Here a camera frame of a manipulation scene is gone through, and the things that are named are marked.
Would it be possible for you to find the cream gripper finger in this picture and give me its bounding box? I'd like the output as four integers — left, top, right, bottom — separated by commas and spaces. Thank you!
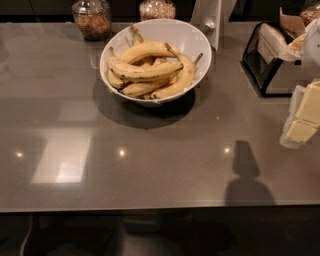
279, 85, 318, 149

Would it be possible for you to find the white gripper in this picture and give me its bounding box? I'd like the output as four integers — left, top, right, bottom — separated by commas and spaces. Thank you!
295, 18, 320, 126

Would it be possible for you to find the long front yellow banana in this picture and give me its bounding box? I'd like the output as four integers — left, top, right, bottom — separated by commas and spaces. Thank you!
108, 57, 184, 82

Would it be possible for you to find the right curved yellow banana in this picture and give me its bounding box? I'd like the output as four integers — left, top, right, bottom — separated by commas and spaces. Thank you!
151, 43, 203, 99

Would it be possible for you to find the white stand behind bowl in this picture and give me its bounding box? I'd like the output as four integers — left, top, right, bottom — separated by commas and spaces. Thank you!
191, 0, 237, 50

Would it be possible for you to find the white bowl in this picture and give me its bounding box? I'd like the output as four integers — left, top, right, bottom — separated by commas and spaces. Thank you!
99, 19, 212, 107

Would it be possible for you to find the lower yellow banana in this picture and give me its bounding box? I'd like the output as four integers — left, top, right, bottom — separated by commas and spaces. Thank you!
121, 80, 168, 98

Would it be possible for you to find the upper yellow banana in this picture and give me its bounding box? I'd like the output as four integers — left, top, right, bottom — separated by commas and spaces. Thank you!
118, 41, 180, 64

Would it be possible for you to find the left small yellow banana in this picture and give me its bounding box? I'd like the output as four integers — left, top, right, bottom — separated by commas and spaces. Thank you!
107, 70, 125, 89

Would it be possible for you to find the black napkin holder box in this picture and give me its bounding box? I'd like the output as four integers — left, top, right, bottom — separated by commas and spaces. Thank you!
240, 22, 292, 98

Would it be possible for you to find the far right glass jar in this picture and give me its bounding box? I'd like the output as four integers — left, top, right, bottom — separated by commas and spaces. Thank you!
299, 0, 320, 26

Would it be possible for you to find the right glass jar with grains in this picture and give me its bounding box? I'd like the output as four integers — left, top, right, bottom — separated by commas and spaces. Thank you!
139, 0, 176, 21

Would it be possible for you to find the glass jar with grains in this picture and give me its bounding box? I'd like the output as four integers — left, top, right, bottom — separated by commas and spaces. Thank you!
139, 0, 176, 21
71, 0, 112, 41

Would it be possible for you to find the left glass jar with grains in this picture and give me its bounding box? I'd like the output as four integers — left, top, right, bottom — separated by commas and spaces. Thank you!
71, 0, 112, 41

